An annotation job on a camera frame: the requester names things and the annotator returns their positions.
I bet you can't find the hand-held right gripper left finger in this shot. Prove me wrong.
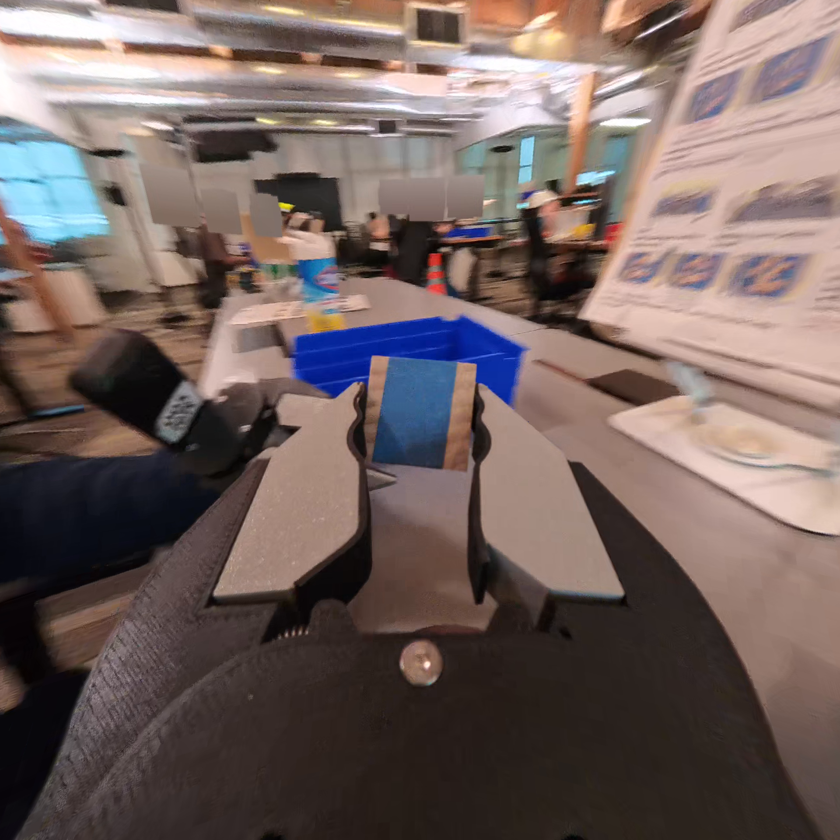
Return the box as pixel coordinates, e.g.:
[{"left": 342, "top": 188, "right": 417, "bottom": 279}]
[{"left": 211, "top": 382, "right": 374, "bottom": 605}]

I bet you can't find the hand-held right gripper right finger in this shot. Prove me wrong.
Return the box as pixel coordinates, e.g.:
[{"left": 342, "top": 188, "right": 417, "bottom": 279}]
[{"left": 469, "top": 385, "right": 626, "bottom": 624}]

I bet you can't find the blue-striped wooden cube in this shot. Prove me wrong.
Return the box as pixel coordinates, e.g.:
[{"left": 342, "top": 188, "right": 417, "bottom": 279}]
[{"left": 364, "top": 356, "right": 478, "bottom": 472}]

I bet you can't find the blue plastic bin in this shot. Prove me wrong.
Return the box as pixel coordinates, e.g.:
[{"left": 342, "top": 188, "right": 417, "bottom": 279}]
[{"left": 292, "top": 315, "right": 529, "bottom": 406}]

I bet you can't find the person's left forearm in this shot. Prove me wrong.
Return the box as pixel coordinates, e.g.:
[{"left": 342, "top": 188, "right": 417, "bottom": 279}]
[{"left": 0, "top": 453, "right": 221, "bottom": 585}]

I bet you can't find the paper sheet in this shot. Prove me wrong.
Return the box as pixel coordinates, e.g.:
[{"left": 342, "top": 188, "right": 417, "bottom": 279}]
[{"left": 230, "top": 294, "right": 373, "bottom": 327}]

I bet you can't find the disinfecting wipes canister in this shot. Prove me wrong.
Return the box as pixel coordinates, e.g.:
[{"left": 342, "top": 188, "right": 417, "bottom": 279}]
[{"left": 279, "top": 230, "right": 343, "bottom": 333}]

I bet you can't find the cardboard box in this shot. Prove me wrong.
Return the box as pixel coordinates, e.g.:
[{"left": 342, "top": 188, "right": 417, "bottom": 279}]
[{"left": 241, "top": 215, "right": 291, "bottom": 265}]

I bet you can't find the instruction sheet on stand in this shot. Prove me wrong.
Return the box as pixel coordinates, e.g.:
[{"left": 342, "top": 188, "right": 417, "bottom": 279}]
[{"left": 581, "top": 0, "right": 840, "bottom": 537}]

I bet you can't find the black computer monitor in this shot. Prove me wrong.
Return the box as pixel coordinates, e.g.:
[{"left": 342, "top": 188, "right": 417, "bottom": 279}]
[{"left": 272, "top": 174, "right": 343, "bottom": 232}]

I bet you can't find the black hanging screen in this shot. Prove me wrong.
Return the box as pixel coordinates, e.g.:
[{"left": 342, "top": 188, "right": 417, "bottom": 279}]
[{"left": 190, "top": 128, "right": 280, "bottom": 165}]

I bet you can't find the printed instruction sheet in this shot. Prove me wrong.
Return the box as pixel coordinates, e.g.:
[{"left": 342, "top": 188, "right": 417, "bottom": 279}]
[{"left": 581, "top": 0, "right": 840, "bottom": 389}]

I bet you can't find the ceiling air vent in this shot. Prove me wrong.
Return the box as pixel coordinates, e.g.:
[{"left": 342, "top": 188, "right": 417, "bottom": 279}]
[{"left": 403, "top": 2, "right": 469, "bottom": 45}]

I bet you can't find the silver air duct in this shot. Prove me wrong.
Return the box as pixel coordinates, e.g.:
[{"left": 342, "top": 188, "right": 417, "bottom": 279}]
[{"left": 39, "top": 60, "right": 559, "bottom": 118}]

